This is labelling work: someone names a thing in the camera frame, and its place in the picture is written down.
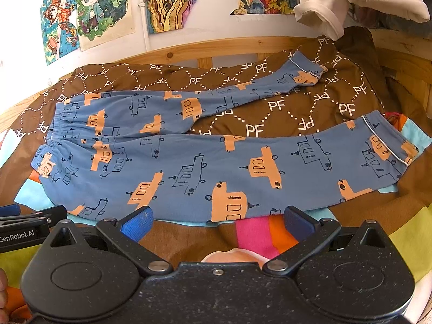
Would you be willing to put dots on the brown PF patterned duvet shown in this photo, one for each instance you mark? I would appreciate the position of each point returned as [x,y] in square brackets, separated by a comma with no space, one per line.
[374,271]

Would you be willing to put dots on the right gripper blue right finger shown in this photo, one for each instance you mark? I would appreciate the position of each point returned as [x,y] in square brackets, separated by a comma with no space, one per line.
[313,236]

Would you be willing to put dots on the anime girl poster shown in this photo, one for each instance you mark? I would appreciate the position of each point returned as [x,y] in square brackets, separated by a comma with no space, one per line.
[101,21]

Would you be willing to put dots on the wooden bed frame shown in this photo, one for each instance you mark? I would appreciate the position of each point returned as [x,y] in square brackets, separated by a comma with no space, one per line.
[236,48]

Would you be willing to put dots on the blue mermaid poster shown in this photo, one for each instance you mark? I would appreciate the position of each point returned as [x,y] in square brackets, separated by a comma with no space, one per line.
[59,32]

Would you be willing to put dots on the blue pajama pants orange cars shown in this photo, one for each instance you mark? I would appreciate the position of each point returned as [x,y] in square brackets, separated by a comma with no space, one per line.
[109,154]

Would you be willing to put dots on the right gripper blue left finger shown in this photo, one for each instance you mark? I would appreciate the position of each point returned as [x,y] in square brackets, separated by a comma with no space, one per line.
[123,236]

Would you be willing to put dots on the person's hand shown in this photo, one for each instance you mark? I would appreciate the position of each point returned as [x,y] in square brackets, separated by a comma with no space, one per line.
[3,294]

